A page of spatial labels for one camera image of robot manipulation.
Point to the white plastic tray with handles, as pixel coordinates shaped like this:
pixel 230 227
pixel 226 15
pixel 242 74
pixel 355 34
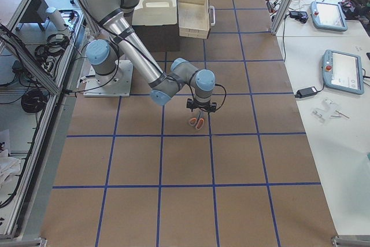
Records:
pixel 155 12

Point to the white crumpled cloth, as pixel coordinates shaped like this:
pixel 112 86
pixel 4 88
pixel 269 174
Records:
pixel 10 166

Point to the black power adapter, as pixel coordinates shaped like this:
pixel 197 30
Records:
pixel 306 92

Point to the blue teach pendant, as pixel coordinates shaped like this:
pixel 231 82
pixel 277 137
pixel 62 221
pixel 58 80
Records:
pixel 342 71
pixel 328 16

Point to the blue teach pendant far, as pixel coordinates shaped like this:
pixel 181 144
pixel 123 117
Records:
pixel 328 16

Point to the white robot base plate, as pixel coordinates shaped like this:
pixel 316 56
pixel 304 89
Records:
pixel 117 83

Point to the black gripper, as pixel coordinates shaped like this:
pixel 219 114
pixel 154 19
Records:
pixel 201 108

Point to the black monitor on side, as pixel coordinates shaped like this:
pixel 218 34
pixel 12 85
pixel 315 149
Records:
pixel 35 13

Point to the dark brown wooden cabinet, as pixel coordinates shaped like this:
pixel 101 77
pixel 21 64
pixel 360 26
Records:
pixel 159 38

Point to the clear plastic bracket parts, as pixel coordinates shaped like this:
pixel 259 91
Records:
pixel 329 111

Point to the orange grey scissors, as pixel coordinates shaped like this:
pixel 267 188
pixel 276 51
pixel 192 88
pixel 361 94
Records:
pixel 198 120

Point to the blue teach pendant near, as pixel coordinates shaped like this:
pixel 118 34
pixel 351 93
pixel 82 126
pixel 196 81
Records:
pixel 342 71

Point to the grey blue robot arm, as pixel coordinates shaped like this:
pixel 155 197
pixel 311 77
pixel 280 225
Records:
pixel 109 15

